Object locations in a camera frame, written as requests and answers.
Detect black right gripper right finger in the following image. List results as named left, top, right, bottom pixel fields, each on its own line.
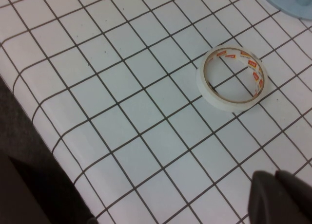
left=275, top=169, right=312, bottom=224

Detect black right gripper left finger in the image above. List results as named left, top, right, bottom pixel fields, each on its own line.
left=248, top=169, right=303, bottom=224

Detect blue cup stand white knobs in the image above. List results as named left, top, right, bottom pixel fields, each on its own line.
left=257, top=0, right=312, bottom=21

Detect white tape roll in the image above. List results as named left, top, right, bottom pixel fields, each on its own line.
left=195, top=45, right=269, bottom=113

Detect white black grid tablecloth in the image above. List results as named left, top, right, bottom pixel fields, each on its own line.
left=0, top=0, right=312, bottom=224

